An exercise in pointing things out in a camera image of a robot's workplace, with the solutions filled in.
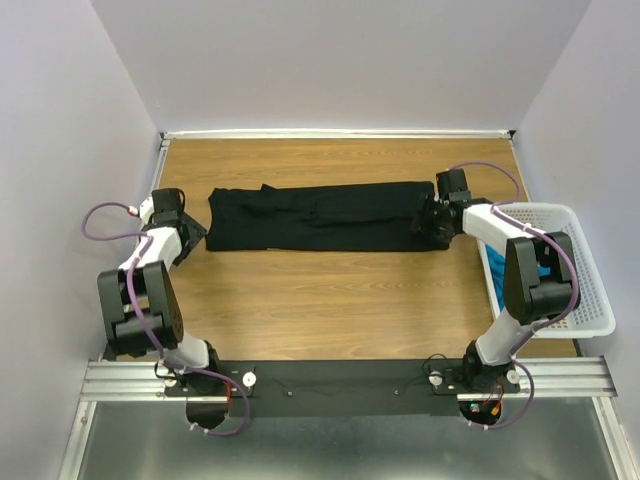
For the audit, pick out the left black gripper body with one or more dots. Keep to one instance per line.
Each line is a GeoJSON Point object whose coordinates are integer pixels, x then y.
{"type": "Point", "coordinates": [183, 217]}

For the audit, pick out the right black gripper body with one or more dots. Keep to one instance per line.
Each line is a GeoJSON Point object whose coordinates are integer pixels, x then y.
{"type": "Point", "coordinates": [435, 224]}

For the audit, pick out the black t shirt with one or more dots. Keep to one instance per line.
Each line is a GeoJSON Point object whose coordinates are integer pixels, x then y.
{"type": "Point", "coordinates": [373, 217]}

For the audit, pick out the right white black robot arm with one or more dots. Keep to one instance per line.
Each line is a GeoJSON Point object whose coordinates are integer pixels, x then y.
{"type": "Point", "coordinates": [540, 285]}

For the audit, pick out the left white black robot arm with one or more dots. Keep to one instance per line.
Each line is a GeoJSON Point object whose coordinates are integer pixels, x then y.
{"type": "Point", "coordinates": [181, 359]}

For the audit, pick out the blue t shirt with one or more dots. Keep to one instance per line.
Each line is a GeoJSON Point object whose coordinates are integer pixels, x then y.
{"type": "Point", "coordinates": [497, 269]}

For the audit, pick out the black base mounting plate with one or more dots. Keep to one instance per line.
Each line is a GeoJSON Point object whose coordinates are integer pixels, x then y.
{"type": "Point", "coordinates": [270, 404]}

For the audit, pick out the white plastic basket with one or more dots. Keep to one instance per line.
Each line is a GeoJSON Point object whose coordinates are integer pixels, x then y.
{"type": "Point", "coordinates": [594, 316]}

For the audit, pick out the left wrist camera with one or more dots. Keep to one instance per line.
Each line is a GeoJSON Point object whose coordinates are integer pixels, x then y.
{"type": "Point", "coordinates": [144, 211]}

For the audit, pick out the aluminium back rail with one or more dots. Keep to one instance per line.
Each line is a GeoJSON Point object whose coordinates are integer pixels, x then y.
{"type": "Point", "coordinates": [311, 133]}

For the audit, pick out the aluminium front rail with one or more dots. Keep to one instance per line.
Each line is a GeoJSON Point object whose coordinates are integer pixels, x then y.
{"type": "Point", "coordinates": [542, 377]}

